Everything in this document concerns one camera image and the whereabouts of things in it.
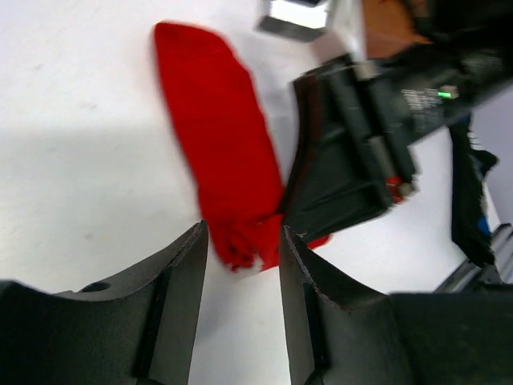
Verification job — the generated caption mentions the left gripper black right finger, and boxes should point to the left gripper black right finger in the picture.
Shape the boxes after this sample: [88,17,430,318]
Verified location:
[279,228,512,384]

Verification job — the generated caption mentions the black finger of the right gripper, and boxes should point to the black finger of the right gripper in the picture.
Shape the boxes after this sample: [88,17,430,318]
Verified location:
[280,55,417,242]

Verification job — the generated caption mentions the red santa sock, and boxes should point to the red santa sock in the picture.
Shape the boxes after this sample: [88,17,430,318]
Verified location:
[154,22,332,274]

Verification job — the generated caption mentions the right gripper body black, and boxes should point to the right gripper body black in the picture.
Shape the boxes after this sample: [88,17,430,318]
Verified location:
[357,24,512,160]

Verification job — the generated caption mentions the black blue sock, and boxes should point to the black blue sock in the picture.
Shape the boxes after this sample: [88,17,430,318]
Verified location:
[449,116,499,267]

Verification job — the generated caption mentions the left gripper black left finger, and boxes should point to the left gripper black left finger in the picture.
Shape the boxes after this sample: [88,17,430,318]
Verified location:
[1,222,208,384]

